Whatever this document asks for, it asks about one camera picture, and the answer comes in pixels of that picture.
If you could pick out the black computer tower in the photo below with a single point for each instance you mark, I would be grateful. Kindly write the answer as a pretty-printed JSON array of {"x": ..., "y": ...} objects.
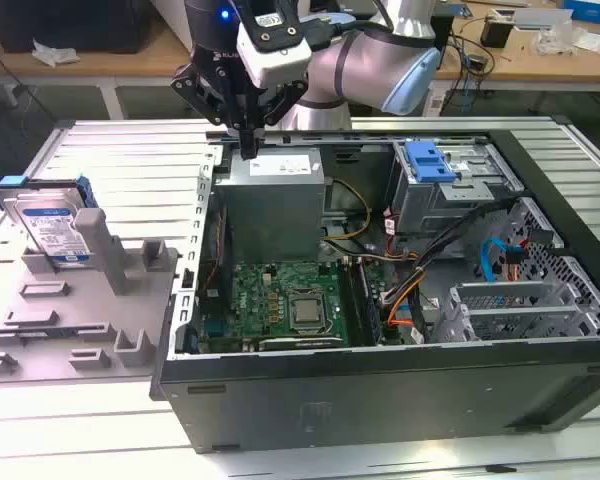
[{"x": 80, "y": 25}]

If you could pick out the metal optical drive cage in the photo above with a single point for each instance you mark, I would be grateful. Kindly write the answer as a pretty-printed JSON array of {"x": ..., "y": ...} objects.
[{"x": 430, "y": 210}]

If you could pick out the CPU socket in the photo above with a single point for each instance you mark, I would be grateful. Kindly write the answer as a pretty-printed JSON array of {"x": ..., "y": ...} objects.
[{"x": 310, "y": 329}]

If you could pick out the clear plastic bag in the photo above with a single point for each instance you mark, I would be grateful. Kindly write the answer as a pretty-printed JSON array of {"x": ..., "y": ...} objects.
[{"x": 555, "y": 40}]

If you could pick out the grey power supply unit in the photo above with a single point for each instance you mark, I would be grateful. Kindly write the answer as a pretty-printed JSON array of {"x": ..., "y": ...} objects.
[{"x": 270, "y": 215}]

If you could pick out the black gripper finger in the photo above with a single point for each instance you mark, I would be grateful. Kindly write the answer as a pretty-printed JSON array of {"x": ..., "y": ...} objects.
[
  {"x": 200, "y": 92},
  {"x": 285, "y": 102}
]

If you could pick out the blue plastic drive latch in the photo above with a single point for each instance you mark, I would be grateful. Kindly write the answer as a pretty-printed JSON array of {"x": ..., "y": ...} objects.
[{"x": 427, "y": 162}]

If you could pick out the green motherboard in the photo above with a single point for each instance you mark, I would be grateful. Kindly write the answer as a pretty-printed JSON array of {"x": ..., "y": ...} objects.
[{"x": 252, "y": 280}]

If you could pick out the grey plastic parts rack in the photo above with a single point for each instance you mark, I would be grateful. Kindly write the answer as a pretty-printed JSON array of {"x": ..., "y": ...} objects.
[{"x": 80, "y": 320}]

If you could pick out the crumpled white paper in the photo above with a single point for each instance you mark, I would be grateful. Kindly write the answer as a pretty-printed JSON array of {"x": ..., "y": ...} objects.
[{"x": 55, "y": 54}]

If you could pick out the small black cube device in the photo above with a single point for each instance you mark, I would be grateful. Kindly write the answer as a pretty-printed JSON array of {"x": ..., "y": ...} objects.
[{"x": 495, "y": 35}]

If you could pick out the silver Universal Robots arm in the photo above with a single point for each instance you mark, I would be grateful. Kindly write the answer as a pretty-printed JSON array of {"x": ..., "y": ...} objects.
[{"x": 350, "y": 65}]

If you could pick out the metal disk bay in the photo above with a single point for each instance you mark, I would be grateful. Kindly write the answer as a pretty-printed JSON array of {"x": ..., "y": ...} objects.
[{"x": 505, "y": 290}]

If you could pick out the wooden top desk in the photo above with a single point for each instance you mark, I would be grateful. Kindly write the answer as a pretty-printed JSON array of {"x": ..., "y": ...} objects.
[
  {"x": 530, "y": 70},
  {"x": 130, "y": 65}
]

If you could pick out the black open PC case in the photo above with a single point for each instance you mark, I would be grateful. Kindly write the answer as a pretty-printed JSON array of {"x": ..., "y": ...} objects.
[{"x": 330, "y": 400}]

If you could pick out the white foam box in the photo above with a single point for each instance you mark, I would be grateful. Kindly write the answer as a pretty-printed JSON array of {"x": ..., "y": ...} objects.
[{"x": 172, "y": 20}]

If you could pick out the blue cardboard box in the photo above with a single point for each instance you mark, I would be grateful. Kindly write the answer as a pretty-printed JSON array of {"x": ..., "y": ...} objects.
[{"x": 595, "y": 10}]

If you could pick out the black camera bracket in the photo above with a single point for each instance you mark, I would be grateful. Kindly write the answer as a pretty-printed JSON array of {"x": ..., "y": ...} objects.
[{"x": 272, "y": 31}]

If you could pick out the hard disk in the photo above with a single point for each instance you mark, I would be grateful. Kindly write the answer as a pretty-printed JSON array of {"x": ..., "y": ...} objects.
[{"x": 50, "y": 230}]

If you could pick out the black graphics card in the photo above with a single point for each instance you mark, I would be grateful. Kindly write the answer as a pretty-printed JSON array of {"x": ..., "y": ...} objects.
[{"x": 300, "y": 344}]

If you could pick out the silver CPU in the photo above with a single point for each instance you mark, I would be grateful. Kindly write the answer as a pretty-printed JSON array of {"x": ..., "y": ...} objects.
[{"x": 308, "y": 311}]

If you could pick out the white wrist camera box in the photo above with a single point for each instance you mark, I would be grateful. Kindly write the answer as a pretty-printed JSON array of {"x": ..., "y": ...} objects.
[{"x": 280, "y": 60}]

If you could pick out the black box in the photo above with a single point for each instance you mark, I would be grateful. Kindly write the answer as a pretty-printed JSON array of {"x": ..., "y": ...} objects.
[{"x": 446, "y": 30}]

